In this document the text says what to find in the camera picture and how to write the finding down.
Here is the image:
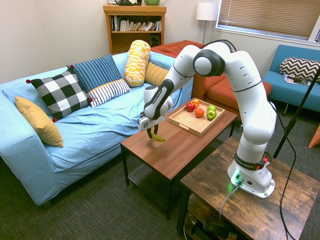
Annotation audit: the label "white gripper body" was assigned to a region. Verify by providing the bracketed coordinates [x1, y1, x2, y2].
[137, 113, 168, 132]

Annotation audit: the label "yellow banana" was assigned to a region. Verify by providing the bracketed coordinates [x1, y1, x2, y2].
[149, 133, 167, 143]

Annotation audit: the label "wooden serving tray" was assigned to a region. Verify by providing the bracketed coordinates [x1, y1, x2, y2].
[167, 97, 226, 138]

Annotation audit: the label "brown wood coffee table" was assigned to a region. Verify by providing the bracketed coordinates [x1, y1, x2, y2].
[120, 97, 239, 221]

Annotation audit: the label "yellow striped pillow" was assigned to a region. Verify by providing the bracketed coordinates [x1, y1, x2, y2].
[144, 61, 170, 87]

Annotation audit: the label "white navy striped pillow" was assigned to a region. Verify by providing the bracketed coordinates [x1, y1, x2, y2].
[86, 78, 132, 109]

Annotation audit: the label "light blue sofa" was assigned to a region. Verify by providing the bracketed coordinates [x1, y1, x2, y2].
[0, 50, 195, 207]

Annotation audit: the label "yellow patterned bolster pillow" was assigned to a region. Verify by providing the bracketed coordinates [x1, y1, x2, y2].
[123, 39, 152, 88]

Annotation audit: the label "orange armchair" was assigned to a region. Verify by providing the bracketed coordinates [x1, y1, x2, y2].
[150, 39, 273, 121]

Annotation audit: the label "blue striped pillow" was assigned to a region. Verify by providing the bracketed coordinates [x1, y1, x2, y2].
[66, 53, 124, 94]

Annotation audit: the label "black bookshelf speaker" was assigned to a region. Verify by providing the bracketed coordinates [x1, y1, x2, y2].
[149, 34, 161, 48]

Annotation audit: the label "black white checked pillow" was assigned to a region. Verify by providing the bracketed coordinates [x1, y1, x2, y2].
[25, 64, 94, 123]

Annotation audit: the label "white leaning books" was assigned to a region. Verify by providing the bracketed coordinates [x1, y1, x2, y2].
[120, 19, 163, 32]

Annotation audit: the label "dark spine books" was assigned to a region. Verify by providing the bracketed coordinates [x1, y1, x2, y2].
[110, 15, 121, 32]

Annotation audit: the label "mustard yellow pillow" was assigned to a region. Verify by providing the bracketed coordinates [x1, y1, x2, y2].
[14, 95, 64, 149]

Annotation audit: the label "wooden bookshelf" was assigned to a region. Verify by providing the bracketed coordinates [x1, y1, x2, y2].
[102, 3, 168, 56]

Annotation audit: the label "black device under table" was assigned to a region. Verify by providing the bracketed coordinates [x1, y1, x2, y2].
[203, 219, 231, 238]

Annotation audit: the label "black object on bookshelf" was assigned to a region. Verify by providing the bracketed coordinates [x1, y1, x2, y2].
[116, 0, 138, 7]

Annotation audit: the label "rustic wood robot stand table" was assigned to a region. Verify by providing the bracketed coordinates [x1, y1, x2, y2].
[176, 136, 320, 240]

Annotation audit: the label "white floor lamp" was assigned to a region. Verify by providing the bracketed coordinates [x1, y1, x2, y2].
[195, 2, 220, 45]

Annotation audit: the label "teal blue couch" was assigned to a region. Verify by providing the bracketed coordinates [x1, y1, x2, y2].
[262, 44, 320, 114]

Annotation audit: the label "magazine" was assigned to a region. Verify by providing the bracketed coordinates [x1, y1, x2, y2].
[282, 73, 312, 87]

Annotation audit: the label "black white chevron pillow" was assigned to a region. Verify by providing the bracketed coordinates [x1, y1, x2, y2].
[279, 56, 320, 83]

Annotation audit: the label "orange cushion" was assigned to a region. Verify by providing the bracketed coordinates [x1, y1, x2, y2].
[308, 124, 320, 149]

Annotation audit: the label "wooden window blinds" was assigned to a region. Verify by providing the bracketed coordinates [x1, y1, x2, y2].
[216, 0, 320, 42]

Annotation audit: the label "grey base cable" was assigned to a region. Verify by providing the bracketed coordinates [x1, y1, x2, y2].
[218, 184, 241, 223]

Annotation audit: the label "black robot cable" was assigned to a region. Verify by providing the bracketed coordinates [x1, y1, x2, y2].
[267, 99, 299, 240]

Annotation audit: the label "black camera stand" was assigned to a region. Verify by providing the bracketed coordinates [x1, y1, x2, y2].
[272, 66, 320, 160]

